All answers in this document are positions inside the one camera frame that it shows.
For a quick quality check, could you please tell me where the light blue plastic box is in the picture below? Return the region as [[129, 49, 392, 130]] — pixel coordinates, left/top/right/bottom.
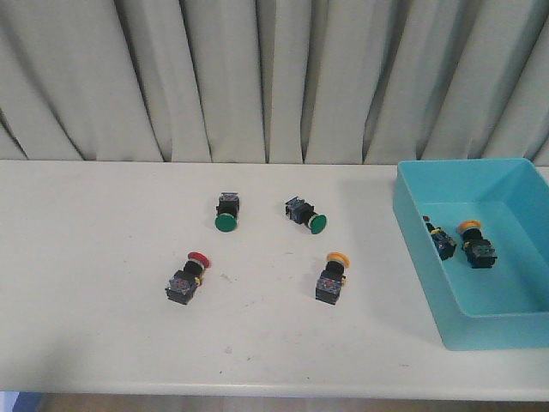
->
[[393, 158, 548, 350]]

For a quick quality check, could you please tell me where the green push button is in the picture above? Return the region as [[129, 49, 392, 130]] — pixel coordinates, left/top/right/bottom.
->
[[285, 197, 328, 234], [214, 192, 240, 233]]

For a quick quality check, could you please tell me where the right green push button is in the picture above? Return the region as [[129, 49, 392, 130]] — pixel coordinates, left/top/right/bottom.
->
[[285, 197, 328, 234]]

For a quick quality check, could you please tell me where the grey pleated curtain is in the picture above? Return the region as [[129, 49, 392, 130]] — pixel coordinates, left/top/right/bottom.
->
[[1, 1, 548, 166]]

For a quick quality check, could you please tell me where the yellow push button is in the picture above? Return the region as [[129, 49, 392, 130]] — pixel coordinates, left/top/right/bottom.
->
[[457, 220, 498, 269], [315, 251, 350, 305]]

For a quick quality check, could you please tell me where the red push button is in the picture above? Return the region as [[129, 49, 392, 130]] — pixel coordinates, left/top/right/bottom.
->
[[165, 251, 211, 305], [422, 215, 456, 261]]

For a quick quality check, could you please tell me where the left green push button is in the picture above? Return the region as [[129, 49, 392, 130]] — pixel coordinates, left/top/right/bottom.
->
[[214, 192, 240, 233]]

